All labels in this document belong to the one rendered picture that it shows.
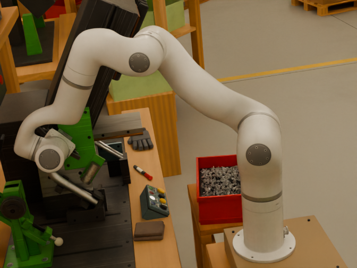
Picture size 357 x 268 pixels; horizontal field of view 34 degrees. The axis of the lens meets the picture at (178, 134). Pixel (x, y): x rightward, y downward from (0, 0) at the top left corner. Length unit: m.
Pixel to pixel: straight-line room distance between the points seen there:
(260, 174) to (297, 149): 2.79
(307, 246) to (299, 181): 2.17
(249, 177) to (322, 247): 0.34
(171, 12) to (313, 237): 3.30
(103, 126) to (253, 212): 0.77
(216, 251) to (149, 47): 0.77
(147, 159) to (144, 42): 1.01
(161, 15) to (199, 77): 3.07
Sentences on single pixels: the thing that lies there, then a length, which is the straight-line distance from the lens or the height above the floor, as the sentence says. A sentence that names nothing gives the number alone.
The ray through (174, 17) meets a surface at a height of 0.83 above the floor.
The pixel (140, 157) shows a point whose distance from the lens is 2.43.
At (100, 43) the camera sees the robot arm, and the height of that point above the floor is 1.60.
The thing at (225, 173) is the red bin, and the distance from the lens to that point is 2.29.
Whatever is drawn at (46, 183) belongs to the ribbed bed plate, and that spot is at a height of 1.03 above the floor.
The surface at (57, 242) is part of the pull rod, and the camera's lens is 1.91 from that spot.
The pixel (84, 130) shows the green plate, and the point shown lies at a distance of 2.03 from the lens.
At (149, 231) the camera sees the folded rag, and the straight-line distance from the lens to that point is 1.91.
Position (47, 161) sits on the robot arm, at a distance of 1.71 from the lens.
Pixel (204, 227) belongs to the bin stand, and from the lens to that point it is 2.13.
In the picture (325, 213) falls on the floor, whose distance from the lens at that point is 3.64.
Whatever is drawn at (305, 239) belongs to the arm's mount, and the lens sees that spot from 1.83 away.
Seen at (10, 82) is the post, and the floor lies 1.16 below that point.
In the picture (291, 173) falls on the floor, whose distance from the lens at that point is 4.04.
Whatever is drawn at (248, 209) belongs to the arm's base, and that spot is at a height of 1.09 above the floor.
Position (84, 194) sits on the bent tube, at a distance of 2.05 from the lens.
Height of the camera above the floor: 2.01
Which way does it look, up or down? 25 degrees down
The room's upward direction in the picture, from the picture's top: 6 degrees counter-clockwise
